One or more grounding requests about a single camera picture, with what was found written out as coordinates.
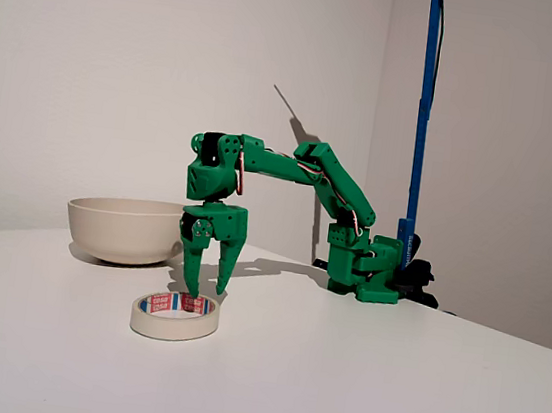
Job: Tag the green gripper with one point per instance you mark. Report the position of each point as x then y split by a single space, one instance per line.
228 222

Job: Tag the cream masking tape roll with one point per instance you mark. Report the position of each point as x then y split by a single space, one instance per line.
165 326

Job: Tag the black arm base clamp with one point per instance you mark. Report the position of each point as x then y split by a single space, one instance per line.
322 262

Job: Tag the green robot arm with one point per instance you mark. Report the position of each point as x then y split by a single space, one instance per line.
348 271

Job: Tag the cream round bowl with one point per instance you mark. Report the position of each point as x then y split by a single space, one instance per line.
121 233

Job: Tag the black pole clamp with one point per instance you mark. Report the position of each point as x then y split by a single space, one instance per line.
419 274

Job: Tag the blue camera pole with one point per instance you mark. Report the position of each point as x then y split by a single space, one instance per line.
421 133

